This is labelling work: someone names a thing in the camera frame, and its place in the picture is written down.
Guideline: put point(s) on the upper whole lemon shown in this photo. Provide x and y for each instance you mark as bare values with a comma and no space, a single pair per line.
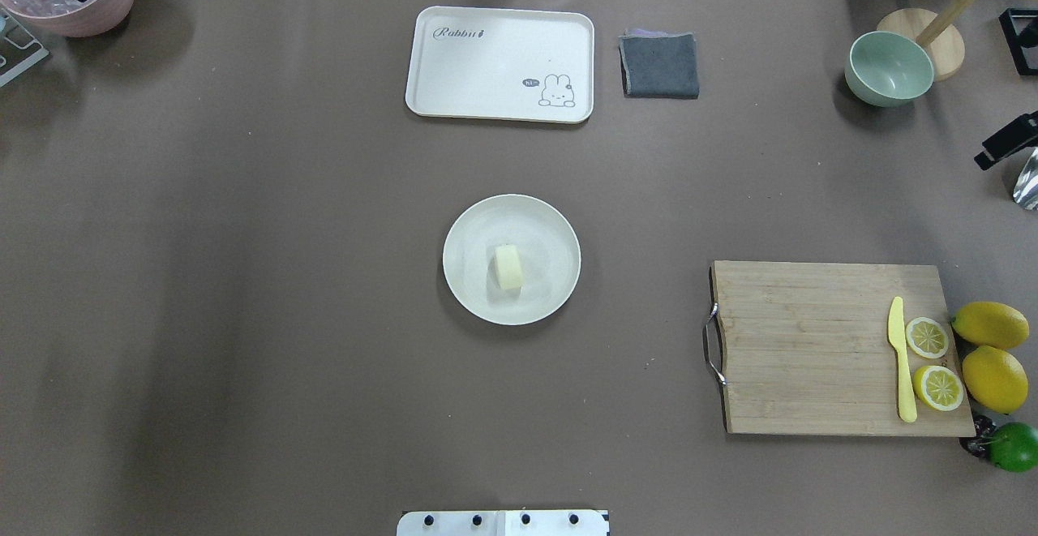
991,323

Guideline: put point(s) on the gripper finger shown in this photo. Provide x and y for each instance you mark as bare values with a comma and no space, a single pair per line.
1018,134

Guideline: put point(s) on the yellow plastic knife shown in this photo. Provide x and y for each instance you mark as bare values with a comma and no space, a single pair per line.
896,338

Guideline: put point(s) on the wooden stand with round base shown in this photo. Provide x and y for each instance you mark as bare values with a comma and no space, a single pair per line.
935,33

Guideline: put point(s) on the white steamed bun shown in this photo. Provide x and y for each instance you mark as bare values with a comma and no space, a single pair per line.
508,267

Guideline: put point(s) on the grey folded cloth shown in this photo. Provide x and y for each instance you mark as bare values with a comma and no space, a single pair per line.
659,64

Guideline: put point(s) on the whole lemon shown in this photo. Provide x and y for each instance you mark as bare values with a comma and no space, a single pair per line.
995,379
991,323

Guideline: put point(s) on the light green bowl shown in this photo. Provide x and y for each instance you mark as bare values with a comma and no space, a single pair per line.
886,69

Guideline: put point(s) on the grey metal bracket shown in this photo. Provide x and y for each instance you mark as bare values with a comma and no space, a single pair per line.
20,49

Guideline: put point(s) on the black frame object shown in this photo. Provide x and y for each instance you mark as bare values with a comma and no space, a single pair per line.
1019,27

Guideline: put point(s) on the lemon half slice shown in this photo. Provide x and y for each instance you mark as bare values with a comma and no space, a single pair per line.
938,387
927,338

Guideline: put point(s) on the lower whole lemon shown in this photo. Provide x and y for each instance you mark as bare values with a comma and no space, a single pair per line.
995,379

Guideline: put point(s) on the upper lemon half slice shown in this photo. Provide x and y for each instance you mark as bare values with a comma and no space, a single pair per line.
927,338

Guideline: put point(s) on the lower lemon half slice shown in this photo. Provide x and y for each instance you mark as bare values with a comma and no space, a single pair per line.
938,387

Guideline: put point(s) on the green lime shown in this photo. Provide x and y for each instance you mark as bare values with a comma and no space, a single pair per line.
1013,447

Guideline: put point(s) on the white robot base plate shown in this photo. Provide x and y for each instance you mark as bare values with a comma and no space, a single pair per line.
505,522

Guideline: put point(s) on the cream rabbit tray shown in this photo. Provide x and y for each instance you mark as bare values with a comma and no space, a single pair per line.
502,64

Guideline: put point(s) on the cream round plate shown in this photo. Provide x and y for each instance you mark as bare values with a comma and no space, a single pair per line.
550,255

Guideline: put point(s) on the shiny silver object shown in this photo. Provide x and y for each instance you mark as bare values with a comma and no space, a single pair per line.
1025,190

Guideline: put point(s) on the dark purple grapes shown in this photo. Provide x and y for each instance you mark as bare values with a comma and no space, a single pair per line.
979,444

